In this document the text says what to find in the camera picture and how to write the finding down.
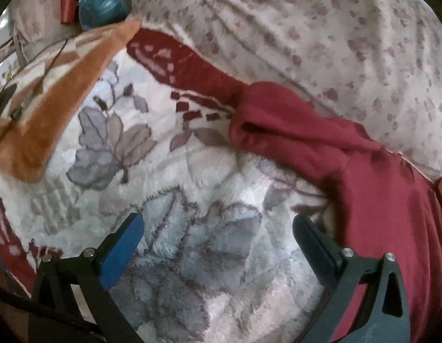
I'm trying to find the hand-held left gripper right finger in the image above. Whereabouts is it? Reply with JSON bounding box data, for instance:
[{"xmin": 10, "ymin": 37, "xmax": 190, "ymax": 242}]
[{"xmin": 292, "ymin": 214, "xmax": 412, "ymax": 343}]

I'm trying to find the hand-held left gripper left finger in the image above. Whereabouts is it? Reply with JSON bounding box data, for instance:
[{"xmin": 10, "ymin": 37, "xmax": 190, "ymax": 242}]
[{"xmin": 29, "ymin": 212, "xmax": 145, "ymax": 343}]

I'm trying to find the dark red sweater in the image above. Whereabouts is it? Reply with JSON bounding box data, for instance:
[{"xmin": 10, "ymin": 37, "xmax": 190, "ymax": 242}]
[{"xmin": 228, "ymin": 82, "xmax": 442, "ymax": 343}]

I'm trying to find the floral plush blanket red border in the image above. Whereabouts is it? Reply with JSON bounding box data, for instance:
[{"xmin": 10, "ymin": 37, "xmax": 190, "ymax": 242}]
[{"xmin": 0, "ymin": 29, "xmax": 338, "ymax": 343}]

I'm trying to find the orange patterned towel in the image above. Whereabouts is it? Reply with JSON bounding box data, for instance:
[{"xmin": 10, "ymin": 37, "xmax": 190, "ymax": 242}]
[{"xmin": 0, "ymin": 18, "xmax": 143, "ymax": 183}]

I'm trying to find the pale floral quilt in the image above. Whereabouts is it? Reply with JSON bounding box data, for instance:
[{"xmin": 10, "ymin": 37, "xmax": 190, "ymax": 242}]
[{"xmin": 130, "ymin": 0, "xmax": 442, "ymax": 181}]

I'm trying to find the blue plastic packet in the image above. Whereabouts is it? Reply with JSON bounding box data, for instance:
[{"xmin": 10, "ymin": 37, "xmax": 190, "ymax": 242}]
[{"xmin": 78, "ymin": 0, "xmax": 130, "ymax": 31}]

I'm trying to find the pale floral cloth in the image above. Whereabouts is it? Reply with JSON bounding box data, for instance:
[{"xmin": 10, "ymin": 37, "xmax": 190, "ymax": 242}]
[{"xmin": 8, "ymin": 0, "xmax": 82, "ymax": 63}]

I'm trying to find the black cable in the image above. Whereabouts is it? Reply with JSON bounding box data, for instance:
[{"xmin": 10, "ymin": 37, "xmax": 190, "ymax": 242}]
[{"xmin": 0, "ymin": 282, "xmax": 102, "ymax": 334}]

